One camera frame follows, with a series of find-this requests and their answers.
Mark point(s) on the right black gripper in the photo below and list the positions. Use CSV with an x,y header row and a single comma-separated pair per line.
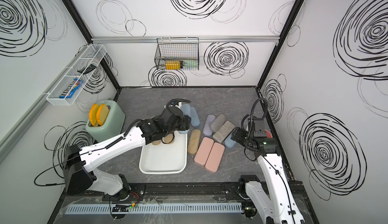
x,y
238,133

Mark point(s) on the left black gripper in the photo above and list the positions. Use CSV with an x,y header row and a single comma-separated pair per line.
x,y
185,123

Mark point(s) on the blue glasses case front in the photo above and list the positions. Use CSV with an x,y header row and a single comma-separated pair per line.
x,y
186,109

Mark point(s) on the blue glasses case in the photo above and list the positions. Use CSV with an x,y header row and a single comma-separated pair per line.
x,y
186,109
195,121
229,142

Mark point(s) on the tan glasses case front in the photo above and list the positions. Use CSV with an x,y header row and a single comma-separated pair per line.
x,y
168,139

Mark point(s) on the tan glasses case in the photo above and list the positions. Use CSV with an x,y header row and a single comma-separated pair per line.
x,y
168,139
194,142
157,142

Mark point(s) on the purple glasses case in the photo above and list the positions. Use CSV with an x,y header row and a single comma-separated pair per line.
x,y
207,129

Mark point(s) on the grey fabric glasses case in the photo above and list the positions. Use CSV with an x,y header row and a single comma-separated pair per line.
x,y
217,123

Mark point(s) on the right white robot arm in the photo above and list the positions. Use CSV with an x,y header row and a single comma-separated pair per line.
x,y
278,205

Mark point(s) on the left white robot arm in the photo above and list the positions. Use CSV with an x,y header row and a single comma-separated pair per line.
x,y
80,167

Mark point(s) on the grey marble glasses case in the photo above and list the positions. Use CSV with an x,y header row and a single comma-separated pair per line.
x,y
225,130

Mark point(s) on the white plastic storage tray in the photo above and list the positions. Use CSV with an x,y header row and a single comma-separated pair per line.
x,y
165,158

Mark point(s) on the pink glasses case left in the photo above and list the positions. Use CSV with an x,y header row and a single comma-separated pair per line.
x,y
204,151

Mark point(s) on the pink glasses case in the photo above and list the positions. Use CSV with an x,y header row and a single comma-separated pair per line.
x,y
204,151
215,157

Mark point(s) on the pink glasses case right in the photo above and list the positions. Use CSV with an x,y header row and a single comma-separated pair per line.
x,y
215,157

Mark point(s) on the pink cup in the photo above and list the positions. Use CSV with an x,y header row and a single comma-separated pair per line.
x,y
268,134

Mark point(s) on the yellow box in basket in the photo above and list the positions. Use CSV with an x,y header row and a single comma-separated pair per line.
x,y
173,65

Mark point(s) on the green item in basket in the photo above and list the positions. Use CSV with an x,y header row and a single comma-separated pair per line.
x,y
189,64

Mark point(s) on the mint green toaster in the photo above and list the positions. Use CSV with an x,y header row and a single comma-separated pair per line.
x,y
112,126

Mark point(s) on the right yellow toast slice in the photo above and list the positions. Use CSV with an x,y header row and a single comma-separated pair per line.
x,y
102,114

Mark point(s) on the yellow toast slice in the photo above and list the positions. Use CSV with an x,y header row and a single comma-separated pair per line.
x,y
102,114
93,114

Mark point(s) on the left yellow toast slice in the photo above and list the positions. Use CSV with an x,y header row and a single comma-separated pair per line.
x,y
93,114

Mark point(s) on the black remote control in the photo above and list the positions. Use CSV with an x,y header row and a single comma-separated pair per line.
x,y
87,69

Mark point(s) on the blue candy packet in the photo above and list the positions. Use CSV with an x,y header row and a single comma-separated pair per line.
x,y
71,89

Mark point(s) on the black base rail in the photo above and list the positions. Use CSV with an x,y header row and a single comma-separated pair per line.
x,y
219,191

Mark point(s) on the black wire wall basket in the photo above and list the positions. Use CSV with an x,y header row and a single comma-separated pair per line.
x,y
176,48

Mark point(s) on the grey slotted cable duct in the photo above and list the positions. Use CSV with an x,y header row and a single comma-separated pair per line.
x,y
155,208

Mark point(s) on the white wire wall shelf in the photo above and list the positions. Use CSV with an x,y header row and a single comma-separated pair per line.
x,y
90,54

